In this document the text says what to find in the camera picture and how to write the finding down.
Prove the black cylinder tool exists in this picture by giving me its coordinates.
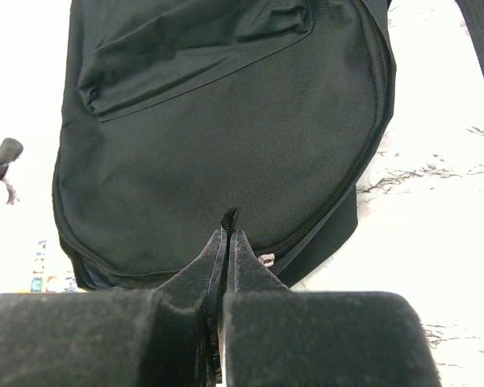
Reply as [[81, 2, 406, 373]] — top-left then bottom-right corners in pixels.
[[0, 138, 23, 180]]

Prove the black backpack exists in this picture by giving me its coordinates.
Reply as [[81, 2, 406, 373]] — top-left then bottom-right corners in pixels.
[[51, 0, 484, 292]]

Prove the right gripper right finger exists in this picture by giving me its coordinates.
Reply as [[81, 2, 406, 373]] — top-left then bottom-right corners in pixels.
[[223, 230, 440, 386]]

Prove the yellow picture book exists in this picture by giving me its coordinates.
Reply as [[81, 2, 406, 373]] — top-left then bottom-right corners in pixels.
[[17, 239, 85, 293]]

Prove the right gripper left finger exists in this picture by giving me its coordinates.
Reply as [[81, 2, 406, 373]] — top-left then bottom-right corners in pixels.
[[0, 231, 227, 386]]

